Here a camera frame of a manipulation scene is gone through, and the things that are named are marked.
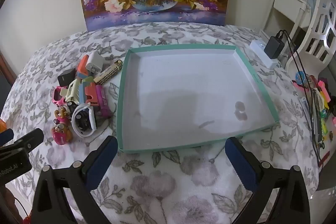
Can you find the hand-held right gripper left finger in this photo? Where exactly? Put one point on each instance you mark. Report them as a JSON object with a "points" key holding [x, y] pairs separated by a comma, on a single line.
{"points": [[103, 161]]}

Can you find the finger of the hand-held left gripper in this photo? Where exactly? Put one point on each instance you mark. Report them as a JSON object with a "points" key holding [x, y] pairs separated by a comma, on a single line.
{"points": [[26, 141], [6, 136]]}

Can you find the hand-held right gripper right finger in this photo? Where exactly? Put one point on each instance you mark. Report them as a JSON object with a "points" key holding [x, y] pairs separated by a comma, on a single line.
{"points": [[241, 166]]}

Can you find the brown bear figurine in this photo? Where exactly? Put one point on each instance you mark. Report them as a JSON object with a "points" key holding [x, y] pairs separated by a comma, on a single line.
{"points": [[61, 114]]}

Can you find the cream toy truck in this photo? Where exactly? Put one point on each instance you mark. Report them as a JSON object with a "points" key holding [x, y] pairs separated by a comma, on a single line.
{"points": [[72, 91]]}

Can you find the orange and blue plastic toy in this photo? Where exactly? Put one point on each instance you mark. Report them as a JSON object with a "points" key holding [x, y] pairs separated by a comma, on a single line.
{"points": [[90, 94]]}

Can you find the black small box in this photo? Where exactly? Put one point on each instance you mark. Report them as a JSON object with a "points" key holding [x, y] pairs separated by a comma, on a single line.
{"points": [[66, 77]]}

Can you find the orange cardboard box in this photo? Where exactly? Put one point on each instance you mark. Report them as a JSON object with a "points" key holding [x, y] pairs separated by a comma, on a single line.
{"points": [[1, 125]]}

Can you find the pink toy car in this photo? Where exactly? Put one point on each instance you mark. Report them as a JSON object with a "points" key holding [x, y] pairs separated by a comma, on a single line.
{"points": [[59, 95]]}

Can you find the magenta plastic case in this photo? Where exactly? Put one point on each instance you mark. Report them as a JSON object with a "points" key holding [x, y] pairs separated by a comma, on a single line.
{"points": [[103, 100]]}

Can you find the dark wardrobe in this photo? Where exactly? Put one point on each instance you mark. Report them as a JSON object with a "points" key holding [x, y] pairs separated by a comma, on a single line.
{"points": [[6, 74]]}

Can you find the grey floral blanket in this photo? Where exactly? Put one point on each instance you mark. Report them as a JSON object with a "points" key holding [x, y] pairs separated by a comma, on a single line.
{"points": [[162, 182]]}

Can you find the cream patterned rectangular box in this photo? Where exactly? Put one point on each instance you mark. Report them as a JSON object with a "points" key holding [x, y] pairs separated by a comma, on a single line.
{"points": [[109, 71]]}

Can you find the white charger plug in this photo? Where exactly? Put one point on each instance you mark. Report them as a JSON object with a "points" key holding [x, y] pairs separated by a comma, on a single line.
{"points": [[95, 62]]}

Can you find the pile of colourful small toys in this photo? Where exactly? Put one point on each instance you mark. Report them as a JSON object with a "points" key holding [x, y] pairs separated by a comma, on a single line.
{"points": [[321, 100]]}

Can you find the white power strip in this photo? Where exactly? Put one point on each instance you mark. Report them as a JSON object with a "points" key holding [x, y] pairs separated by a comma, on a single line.
{"points": [[260, 49]]}

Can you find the black power adapter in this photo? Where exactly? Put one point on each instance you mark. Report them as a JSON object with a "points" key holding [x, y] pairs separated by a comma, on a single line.
{"points": [[274, 47]]}

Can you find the white lattice chair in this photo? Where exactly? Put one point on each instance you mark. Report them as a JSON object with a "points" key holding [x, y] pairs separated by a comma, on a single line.
{"points": [[319, 29]]}

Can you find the white stand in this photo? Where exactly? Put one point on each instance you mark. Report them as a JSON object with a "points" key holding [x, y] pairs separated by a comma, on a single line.
{"points": [[288, 3]]}

